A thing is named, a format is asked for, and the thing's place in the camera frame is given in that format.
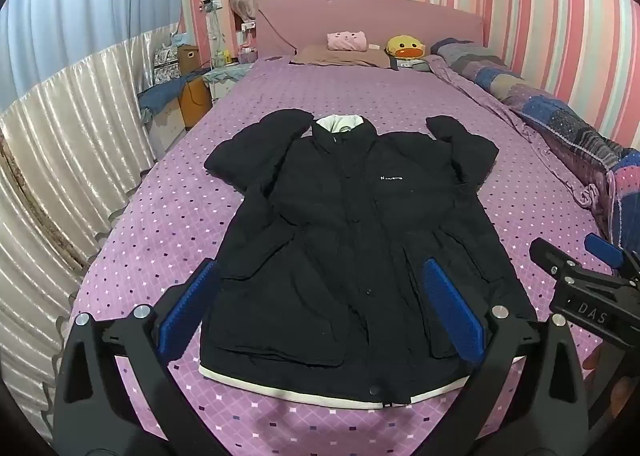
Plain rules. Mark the white wall socket with chargers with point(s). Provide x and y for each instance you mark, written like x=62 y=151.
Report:
x=211 y=3

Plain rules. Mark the pink plush pillow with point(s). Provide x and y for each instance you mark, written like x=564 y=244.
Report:
x=347 y=40

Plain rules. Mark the blue denim cloth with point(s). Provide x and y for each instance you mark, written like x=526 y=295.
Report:
x=160 y=93

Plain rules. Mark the yellow duck plush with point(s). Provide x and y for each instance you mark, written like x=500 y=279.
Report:
x=402 y=45

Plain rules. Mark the nightstand with pale green cloth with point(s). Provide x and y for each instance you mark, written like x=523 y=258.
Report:
x=225 y=73

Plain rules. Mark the blue curtain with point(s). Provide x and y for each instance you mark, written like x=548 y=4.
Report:
x=90 y=1

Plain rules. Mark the pink storage box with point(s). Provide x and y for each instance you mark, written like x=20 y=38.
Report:
x=247 y=53

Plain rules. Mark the light blue packet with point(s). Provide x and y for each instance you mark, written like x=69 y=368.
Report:
x=179 y=38

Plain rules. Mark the yellow green bottle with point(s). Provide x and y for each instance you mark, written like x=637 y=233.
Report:
x=222 y=57

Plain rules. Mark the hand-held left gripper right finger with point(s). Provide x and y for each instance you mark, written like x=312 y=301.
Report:
x=452 y=311

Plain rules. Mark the black padded jacket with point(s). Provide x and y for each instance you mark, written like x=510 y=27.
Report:
x=350 y=236

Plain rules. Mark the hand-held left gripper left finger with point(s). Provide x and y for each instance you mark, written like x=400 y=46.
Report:
x=185 y=311

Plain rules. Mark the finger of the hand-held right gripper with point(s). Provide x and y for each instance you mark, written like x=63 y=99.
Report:
x=602 y=247
x=550 y=256

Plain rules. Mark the pink bed headboard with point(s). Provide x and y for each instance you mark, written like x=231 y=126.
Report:
x=370 y=18

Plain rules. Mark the patchwork quilt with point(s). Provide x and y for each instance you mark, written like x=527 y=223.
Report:
x=550 y=111

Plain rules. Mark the brown cardboard box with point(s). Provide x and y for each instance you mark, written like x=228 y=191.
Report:
x=189 y=57

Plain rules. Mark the beige low cabinet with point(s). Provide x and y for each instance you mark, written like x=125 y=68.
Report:
x=167 y=128

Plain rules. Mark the person's right hand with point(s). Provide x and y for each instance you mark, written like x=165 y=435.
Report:
x=622 y=396

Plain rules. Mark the small white wall socket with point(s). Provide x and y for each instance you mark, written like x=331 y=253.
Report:
x=248 y=26

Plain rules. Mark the orange cabinet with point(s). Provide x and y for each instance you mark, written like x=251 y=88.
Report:
x=196 y=103

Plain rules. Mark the grey folded cloth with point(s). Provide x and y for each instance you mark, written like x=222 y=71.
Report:
x=415 y=65

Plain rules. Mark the floral patterned bag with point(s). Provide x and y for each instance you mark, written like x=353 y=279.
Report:
x=166 y=65

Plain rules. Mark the brown pillow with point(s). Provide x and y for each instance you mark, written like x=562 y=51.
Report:
x=320 y=57

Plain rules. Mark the bed with purple patterned sheet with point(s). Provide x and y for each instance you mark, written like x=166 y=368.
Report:
x=240 y=101

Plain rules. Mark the cream satin curtain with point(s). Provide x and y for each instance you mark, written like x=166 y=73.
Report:
x=60 y=136

